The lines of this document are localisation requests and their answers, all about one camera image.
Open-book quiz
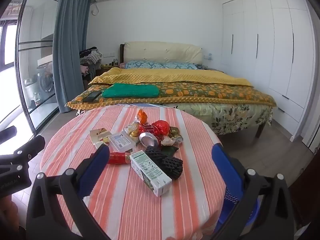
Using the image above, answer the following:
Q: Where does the yellow snack packet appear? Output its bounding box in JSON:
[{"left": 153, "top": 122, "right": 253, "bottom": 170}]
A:
[{"left": 124, "top": 122, "right": 140, "bottom": 138}]

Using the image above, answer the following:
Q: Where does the leaf print bed sheet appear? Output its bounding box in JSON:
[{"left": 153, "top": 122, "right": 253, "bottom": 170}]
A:
[{"left": 175, "top": 102, "right": 273, "bottom": 135}]

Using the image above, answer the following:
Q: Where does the red foil wrapper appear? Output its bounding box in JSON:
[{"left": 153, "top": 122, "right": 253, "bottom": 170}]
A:
[{"left": 152, "top": 120, "right": 171, "bottom": 137}]

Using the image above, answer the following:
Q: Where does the black foam net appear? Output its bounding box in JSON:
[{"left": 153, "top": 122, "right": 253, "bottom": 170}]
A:
[{"left": 145, "top": 145, "right": 184, "bottom": 180}]

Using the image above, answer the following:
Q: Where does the cream padded headboard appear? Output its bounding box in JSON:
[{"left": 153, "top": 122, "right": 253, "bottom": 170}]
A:
[{"left": 124, "top": 41, "right": 203, "bottom": 65}]

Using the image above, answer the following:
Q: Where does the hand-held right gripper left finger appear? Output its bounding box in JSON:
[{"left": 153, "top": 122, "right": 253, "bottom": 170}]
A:
[{"left": 26, "top": 144, "right": 110, "bottom": 240}]

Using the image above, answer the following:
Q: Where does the small cream cardboard box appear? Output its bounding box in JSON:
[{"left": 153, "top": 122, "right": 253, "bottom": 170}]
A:
[{"left": 90, "top": 128, "right": 112, "bottom": 148}]

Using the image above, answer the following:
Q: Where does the blue plastic basket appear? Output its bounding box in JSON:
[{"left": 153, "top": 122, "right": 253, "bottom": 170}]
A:
[{"left": 217, "top": 190, "right": 259, "bottom": 233}]

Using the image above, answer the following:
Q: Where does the clear plastic box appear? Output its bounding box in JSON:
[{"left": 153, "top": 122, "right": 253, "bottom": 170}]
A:
[{"left": 110, "top": 133, "right": 137, "bottom": 153}]

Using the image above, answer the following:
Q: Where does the gold brown wrapper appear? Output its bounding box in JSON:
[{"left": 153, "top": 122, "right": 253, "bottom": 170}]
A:
[{"left": 168, "top": 127, "right": 184, "bottom": 144}]

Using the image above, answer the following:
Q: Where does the black phone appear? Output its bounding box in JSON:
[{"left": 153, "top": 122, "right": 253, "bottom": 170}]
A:
[{"left": 82, "top": 91, "right": 102, "bottom": 103}]

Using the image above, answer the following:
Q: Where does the grey blue curtain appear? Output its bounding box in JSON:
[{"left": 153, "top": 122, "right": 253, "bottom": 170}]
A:
[{"left": 52, "top": 0, "right": 94, "bottom": 114}]

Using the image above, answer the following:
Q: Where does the washing machine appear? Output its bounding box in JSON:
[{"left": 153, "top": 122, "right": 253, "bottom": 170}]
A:
[{"left": 37, "top": 62, "right": 56, "bottom": 103}]

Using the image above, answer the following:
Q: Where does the dark green snack packet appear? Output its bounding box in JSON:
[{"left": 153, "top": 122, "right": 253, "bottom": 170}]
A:
[{"left": 160, "top": 145, "right": 180, "bottom": 157}]

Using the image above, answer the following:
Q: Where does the red sausage packet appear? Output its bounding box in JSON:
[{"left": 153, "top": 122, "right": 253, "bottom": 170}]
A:
[{"left": 108, "top": 152, "right": 132, "bottom": 165}]

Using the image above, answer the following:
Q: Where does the red drink can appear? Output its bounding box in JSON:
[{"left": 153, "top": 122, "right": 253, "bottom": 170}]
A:
[{"left": 139, "top": 125, "right": 160, "bottom": 147}]

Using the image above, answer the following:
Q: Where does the bed with yellow floral covers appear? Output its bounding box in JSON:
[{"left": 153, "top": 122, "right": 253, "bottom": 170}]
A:
[{"left": 119, "top": 44, "right": 266, "bottom": 138}]

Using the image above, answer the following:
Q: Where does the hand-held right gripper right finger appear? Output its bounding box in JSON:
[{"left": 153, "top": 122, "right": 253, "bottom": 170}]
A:
[{"left": 211, "top": 144, "right": 294, "bottom": 240}]

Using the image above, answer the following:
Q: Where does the blue floral pillow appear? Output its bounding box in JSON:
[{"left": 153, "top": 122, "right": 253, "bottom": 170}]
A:
[
  {"left": 125, "top": 60, "right": 165, "bottom": 70},
  {"left": 162, "top": 62, "right": 198, "bottom": 70}
]

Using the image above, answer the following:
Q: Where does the round table striped cloth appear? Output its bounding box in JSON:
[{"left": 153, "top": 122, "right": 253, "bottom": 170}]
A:
[{"left": 40, "top": 105, "right": 227, "bottom": 240}]

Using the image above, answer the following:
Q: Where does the white wardrobe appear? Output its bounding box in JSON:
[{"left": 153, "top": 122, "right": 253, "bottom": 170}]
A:
[{"left": 222, "top": 0, "right": 318, "bottom": 143}]

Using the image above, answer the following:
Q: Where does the pile of clothes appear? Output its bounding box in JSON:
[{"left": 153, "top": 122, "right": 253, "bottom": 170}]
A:
[{"left": 79, "top": 46, "right": 103, "bottom": 80}]

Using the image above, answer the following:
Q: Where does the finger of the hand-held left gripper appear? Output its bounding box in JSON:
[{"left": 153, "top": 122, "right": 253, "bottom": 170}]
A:
[
  {"left": 0, "top": 126, "right": 17, "bottom": 140},
  {"left": 0, "top": 135, "right": 46, "bottom": 180}
]

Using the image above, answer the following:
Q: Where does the orange wrapper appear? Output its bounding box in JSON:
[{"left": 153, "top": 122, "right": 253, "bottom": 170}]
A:
[{"left": 135, "top": 109, "right": 148, "bottom": 124}]

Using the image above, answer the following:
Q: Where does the black framed glass door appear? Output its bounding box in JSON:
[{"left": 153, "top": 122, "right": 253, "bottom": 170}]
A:
[{"left": 14, "top": 0, "right": 63, "bottom": 135}]

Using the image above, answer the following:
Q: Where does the green cloth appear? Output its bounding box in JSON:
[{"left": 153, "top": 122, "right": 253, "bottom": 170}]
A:
[{"left": 102, "top": 84, "right": 160, "bottom": 98}]

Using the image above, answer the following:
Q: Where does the white green milk carton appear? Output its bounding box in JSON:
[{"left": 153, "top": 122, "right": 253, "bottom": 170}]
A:
[{"left": 129, "top": 150, "right": 172, "bottom": 197}]

